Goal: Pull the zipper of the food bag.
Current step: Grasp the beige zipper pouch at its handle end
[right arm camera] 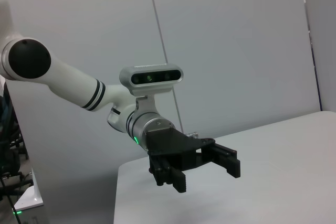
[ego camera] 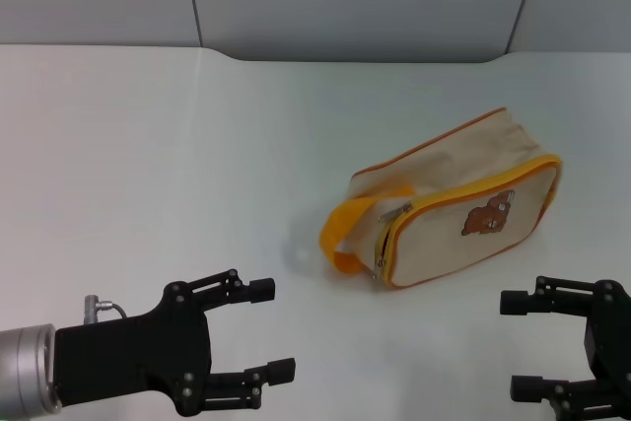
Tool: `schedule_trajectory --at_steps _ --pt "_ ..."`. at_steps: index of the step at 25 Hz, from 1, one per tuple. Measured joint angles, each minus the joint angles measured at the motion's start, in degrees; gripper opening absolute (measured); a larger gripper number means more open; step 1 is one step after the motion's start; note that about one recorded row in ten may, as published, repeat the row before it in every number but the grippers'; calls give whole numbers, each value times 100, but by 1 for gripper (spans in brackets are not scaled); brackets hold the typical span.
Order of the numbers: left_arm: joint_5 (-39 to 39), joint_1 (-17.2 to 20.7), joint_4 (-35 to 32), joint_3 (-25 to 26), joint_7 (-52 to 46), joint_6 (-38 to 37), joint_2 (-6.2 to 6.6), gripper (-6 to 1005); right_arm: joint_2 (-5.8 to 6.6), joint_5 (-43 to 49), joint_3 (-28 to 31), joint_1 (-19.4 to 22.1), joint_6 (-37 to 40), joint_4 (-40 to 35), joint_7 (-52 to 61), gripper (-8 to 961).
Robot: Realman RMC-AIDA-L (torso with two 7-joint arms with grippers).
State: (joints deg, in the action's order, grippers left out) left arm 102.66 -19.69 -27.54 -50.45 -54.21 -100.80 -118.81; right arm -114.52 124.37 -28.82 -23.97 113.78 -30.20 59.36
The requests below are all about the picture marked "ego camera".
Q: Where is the beige food bag yellow trim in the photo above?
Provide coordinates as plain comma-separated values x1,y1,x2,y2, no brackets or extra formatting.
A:
318,105,564,293

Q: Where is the silver connector with black cable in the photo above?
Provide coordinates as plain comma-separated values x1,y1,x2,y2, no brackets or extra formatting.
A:
83,294,129,326

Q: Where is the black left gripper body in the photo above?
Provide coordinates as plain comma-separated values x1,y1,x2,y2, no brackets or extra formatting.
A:
52,281,213,418

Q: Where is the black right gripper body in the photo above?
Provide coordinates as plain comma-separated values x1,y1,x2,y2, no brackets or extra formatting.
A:
583,278,631,421

